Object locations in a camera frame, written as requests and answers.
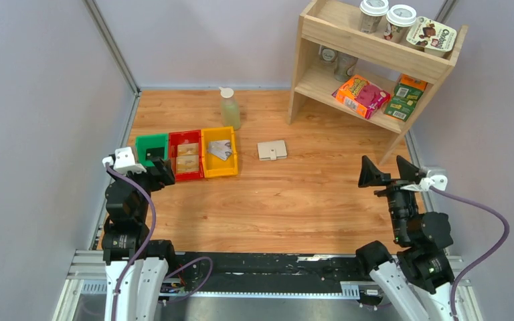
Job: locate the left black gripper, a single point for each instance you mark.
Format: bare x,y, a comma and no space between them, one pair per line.
164,176

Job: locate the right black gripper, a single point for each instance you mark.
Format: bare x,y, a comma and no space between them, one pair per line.
369,175

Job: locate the beige card holder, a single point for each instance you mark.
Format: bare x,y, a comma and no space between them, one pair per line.
272,150

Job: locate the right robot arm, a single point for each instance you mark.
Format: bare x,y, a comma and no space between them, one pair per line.
418,280

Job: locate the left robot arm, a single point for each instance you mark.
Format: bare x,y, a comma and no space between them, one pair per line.
135,263

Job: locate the black cards in green bin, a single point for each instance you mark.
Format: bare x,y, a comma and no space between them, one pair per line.
155,152

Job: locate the gold cards in red bin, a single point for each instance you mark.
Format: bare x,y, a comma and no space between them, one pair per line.
187,159

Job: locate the silver cards in yellow bin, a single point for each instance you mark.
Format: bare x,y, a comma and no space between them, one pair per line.
221,149

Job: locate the red plastic bin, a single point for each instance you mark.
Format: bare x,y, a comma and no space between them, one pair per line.
185,137

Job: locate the green plastic bin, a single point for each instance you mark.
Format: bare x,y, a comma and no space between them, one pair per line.
152,146

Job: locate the yellow plastic bin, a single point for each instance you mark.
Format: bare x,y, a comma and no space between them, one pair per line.
213,166

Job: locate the orange pink snack box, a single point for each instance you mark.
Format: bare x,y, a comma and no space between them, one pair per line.
361,96

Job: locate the green orange juice box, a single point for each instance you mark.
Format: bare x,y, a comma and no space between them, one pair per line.
407,92

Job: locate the green soap bottle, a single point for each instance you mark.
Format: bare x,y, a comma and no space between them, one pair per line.
230,111

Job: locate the wooden shelf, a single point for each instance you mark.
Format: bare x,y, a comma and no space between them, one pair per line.
329,23

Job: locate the right glass jar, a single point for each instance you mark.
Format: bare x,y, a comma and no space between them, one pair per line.
345,67

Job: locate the glass jar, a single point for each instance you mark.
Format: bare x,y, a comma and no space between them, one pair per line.
345,67
327,56

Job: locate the left glass jar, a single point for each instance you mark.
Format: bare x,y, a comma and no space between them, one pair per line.
327,56

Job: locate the Chobani yogurt cup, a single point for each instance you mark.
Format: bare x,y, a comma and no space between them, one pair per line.
432,37

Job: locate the right paper coffee cup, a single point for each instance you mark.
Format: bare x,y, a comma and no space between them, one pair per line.
399,19

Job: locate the paper coffee cup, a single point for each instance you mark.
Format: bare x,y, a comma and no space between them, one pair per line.
372,12
399,19

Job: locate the left paper coffee cup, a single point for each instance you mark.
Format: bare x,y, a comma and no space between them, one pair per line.
372,12

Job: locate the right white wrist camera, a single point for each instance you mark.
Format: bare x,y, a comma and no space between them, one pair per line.
427,178

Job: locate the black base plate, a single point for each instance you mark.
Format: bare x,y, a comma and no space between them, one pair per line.
270,273

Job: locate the aluminium frame rail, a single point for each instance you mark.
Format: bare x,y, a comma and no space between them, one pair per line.
364,296

